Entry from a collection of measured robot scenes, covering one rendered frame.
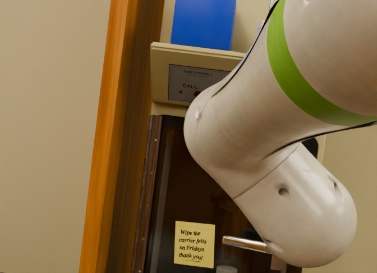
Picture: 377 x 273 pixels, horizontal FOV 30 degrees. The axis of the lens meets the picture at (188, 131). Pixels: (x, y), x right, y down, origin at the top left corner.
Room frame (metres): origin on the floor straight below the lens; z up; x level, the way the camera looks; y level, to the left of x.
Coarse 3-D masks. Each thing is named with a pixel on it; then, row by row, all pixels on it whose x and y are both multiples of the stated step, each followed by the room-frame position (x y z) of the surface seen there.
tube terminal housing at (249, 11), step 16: (240, 0) 1.28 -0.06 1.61; (256, 0) 1.27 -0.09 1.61; (240, 16) 1.28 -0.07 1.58; (256, 16) 1.27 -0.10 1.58; (240, 32) 1.28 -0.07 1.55; (240, 48) 1.28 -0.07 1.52; (160, 112) 1.28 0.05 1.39; (176, 112) 1.28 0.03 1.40; (320, 144) 1.26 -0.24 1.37; (320, 160) 1.26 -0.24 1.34; (304, 272) 1.26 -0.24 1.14
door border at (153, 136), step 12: (156, 120) 1.27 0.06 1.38; (156, 132) 1.27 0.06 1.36; (156, 144) 1.27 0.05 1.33; (156, 156) 1.27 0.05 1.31; (144, 168) 1.27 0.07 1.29; (156, 168) 1.27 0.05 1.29; (144, 192) 1.27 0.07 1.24; (144, 204) 1.27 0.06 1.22; (144, 216) 1.27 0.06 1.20; (144, 228) 1.27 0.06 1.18; (144, 240) 1.27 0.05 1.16; (144, 252) 1.27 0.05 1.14
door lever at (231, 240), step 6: (222, 240) 1.16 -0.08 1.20; (228, 240) 1.15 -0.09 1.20; (234, 240) 1.15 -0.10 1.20; (240, 240) 1.14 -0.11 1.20; (246, 240) 1.14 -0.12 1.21; (252, 240) 1.14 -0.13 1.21; (234, 246) 1.15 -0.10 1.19; (240, 246) 1.14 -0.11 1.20; (246, 246) 1.14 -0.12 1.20; (252, 246) 1.13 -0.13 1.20; (258, 246) 1.13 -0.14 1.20; (264, 246) 1.13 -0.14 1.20; (264, 252) 1.13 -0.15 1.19; (270, 252) 1.12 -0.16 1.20
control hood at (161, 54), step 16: (160, 48) 1.17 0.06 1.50; (176, 48) 1.17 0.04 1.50; (192, 48) 1.17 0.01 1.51; (208, 48) 1.17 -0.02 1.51; (160, 64) 1.19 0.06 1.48; (176, 64) 1.19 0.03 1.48; (192, 64) 1.18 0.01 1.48; (208, 64) 1.18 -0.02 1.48; (224, 64) 1.17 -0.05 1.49; (160, 80) 1.22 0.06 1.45; (160, 96) 1.25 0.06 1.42
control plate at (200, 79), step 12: (180, 72) 1.20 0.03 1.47; (192, 72) 1.20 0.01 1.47; (204, 72) 1.19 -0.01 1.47; (216, 72) 1.19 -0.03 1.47; (228, 72) 1.19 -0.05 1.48; (168, 84) 1.22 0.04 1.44; (180, 84) 1.22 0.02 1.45; (192, 84) 1.22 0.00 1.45; (204, 84) 1.21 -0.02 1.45; (168, 96) 1.25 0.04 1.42; (180, 96) 1.24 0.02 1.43; (192, 96) 1.24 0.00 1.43
